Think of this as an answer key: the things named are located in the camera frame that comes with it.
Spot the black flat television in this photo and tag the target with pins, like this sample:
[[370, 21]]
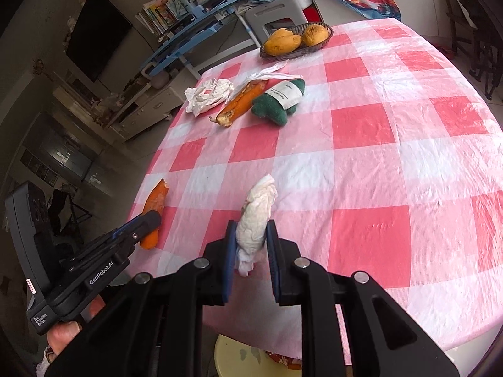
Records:
[[94, 35]]

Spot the grey plastic stool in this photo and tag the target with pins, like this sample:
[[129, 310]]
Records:
[[275, 10]]

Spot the low white drawer cabinet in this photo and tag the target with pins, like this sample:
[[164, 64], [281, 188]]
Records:
[[149, 106]]

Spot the brown-spotted yellow mango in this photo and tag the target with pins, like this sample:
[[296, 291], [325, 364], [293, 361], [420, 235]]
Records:
[[314, 35]]

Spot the crumpled white paper wrapper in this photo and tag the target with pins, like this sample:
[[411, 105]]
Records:
[[208, 94]]

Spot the flat white tissue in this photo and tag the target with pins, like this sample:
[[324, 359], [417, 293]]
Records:
[[275, 74]]

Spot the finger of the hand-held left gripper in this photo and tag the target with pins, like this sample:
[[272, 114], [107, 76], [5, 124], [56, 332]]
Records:
[[145, 224]]

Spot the white storage cart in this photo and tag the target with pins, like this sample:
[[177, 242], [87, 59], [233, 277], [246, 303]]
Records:
[[303, 0]]

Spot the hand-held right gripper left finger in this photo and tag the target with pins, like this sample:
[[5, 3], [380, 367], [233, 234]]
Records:
[[230, 267]]

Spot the orange carrot toy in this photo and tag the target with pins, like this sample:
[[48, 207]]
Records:
[[157, 200]]

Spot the large yellow mango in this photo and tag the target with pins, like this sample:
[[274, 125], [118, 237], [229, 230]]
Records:
[[281, 43]]

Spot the dark wooden chair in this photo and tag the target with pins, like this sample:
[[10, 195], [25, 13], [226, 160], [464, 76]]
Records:
[[452, 23]]

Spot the person's left hand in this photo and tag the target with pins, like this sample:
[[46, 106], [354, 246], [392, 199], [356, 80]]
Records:
[[63, 333]]

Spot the dark woven fruit basket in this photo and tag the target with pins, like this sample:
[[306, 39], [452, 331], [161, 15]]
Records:
[[298, 52]]

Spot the black folding rack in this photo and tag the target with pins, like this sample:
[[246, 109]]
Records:
[[66, 212]]

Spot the white tissue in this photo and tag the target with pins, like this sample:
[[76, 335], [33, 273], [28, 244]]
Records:
[[255, 220], [275, 74]]

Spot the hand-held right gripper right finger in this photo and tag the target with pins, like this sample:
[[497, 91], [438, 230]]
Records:
[[274, 267]]

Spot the small pink round gadget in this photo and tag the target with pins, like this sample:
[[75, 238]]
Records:
[[160, 81]]

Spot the green plush with white label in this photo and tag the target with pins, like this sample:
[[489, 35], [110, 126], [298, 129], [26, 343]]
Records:
[[271, 110]]

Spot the blue shelf with books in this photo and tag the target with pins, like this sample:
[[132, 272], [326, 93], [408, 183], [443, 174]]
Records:
[[184, 35]]

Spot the row of books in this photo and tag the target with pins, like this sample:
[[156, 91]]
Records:
[[157, 13]]

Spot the black folding chair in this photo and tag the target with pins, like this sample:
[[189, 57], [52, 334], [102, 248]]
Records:
[[483, 47]]

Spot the smooth yellow mango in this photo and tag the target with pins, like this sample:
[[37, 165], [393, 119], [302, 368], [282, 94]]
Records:
[[285, 30]]

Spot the pale yellow plastic stool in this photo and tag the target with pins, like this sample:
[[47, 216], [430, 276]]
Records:
[[239, 355]]

